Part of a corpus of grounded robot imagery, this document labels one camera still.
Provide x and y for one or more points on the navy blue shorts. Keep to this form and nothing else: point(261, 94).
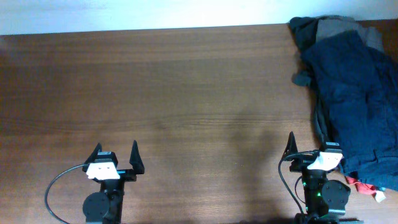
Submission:
point(358, 86)

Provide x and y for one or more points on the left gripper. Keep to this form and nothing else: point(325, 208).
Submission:
point(137, 165)

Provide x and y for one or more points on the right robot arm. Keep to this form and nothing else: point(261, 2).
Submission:
point(324, 199)

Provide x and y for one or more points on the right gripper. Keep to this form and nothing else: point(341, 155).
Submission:
point(301, 164)

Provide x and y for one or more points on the red cloth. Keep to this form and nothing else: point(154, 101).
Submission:
point(367, 189)

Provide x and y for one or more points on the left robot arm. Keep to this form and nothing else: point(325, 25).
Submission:
point(106, 205)

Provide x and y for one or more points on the grey garment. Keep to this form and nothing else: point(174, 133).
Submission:
point(330, 27)

